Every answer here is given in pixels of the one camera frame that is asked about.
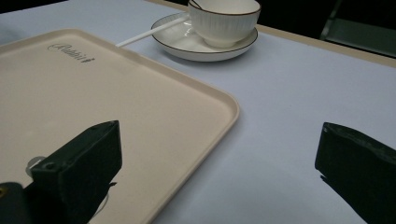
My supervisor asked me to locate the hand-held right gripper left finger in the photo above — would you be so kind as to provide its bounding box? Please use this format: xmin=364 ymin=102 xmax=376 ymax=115
xmin=25 ymin=119 xmax=123 ymax=224

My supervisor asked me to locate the dark metal stand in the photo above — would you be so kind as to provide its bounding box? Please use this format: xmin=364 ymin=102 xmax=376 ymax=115
xmin=319 ymin=0 xmax=396 ymax=59

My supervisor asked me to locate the white spoon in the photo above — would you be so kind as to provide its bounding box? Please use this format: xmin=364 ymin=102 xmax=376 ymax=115
xmin=115 ymin=0 xmax=204 ymax=49

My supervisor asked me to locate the beige plastic tray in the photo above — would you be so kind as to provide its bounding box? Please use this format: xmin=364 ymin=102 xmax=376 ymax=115
xmin=0 ymin=28 xmax=241 ymax=224

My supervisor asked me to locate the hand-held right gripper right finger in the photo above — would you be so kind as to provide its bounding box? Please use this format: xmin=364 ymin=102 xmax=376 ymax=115
xmin=314 ymin=121 xmax=396 ymax=224

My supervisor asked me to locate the white saucer with dark rim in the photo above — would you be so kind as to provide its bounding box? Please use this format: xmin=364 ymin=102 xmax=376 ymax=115
xmin=150 ymin=12 xmax=259 ymax=63

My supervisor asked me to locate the white ribbed bowl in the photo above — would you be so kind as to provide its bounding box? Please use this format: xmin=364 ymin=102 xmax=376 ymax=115
xmin=188 ymin=0 xmax=262 ymax=49

